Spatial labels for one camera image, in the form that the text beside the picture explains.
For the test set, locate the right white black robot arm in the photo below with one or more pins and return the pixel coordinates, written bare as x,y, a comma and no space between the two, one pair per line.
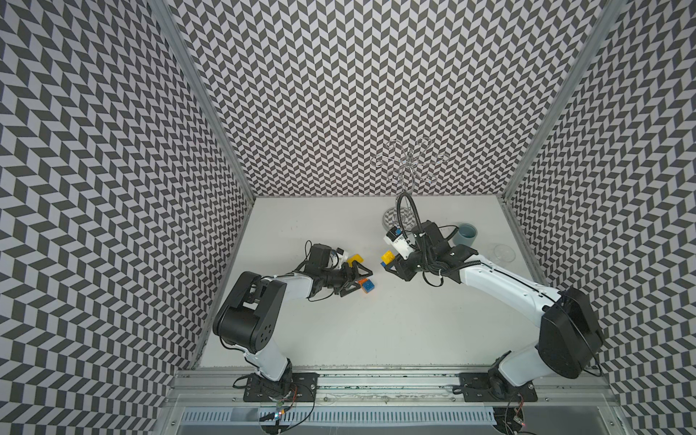
569,333

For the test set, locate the chrome wire mug tree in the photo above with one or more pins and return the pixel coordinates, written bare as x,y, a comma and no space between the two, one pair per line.
409,164

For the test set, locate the small yellow lego brick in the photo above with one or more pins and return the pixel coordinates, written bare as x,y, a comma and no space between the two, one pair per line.
388,257

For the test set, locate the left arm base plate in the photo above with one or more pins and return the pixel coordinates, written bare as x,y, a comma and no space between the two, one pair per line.
298,387

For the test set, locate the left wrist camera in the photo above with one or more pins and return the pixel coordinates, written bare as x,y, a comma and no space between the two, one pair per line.
323,256

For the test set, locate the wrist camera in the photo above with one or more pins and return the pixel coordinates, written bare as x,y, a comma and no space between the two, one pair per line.
323,256
399,242

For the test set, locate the aluminium front rail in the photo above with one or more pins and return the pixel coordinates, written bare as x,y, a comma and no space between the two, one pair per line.
382,386

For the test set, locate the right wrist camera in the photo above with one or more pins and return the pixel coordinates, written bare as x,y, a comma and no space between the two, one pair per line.
399,242

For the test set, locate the teal ceramic cup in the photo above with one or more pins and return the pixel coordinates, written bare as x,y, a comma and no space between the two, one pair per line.
466,235

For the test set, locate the yellow curved lego brick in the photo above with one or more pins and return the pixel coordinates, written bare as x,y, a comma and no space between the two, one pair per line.
354,259

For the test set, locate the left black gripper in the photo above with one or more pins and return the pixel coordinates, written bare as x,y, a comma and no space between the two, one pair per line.
348,277

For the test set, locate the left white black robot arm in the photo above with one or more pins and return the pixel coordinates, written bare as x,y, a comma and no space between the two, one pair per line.
248,317

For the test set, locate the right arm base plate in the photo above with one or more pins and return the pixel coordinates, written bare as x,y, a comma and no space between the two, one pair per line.
482,387

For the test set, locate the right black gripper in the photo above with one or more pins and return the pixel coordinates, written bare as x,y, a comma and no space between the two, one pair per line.
401,270

